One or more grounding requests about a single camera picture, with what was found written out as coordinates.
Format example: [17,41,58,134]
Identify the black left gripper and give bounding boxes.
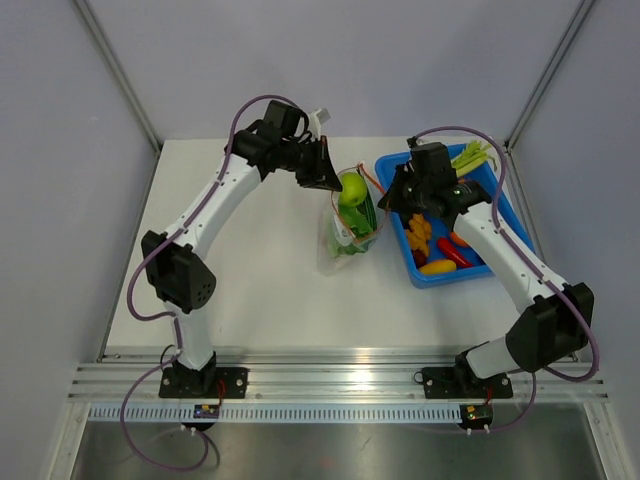
[280,135,343,192]

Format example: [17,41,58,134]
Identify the green scallion bunch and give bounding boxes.
[363,193,378,232]

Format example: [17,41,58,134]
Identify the clear zip bag orange zipper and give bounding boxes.
[317,162,388,276]

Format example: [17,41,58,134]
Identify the green apple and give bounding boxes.
[338,171,368,207]

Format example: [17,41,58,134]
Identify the napa cabbage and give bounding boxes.
[326,204,377,258]

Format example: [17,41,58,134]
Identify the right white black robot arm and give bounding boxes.
[379,142,594,398]

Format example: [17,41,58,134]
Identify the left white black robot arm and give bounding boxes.
[136,96,342,399]

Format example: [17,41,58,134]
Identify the orange ginger root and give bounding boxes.
[405,214,432,257]

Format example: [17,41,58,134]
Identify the light green leafy vegetable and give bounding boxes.
[451,140,493,178]

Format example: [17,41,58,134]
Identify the orange fruit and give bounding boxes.
[449,232,470,248]

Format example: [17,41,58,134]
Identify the blue plastic bin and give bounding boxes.
[374,143,536,290]

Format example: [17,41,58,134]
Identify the red chili pepper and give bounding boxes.
[436,237,473,269]

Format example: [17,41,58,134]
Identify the dark purple fruit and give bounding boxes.
[412,250,428,268]

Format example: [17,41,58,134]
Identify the yellow mango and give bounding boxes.
[418,259,457,275]

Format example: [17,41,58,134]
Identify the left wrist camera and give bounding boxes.
[307,108,331,139]

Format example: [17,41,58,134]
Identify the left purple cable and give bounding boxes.
[120,93,311,472]

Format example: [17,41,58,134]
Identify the purple cable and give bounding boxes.
[120,93,311,472]
[407,125,601,434]

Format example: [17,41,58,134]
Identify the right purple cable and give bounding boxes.
[407,125,601,434]

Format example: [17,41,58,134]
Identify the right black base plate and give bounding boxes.
[420,367,513,400]

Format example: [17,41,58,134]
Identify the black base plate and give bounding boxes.
[158,367,248,399]
[420,367,513,400]

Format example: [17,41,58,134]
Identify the aluminium rail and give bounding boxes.
[67,349,612,405]

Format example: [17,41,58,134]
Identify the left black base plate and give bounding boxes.
[158,367,248,399]

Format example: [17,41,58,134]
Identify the white slotted cable duct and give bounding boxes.
[89,403,461,424]

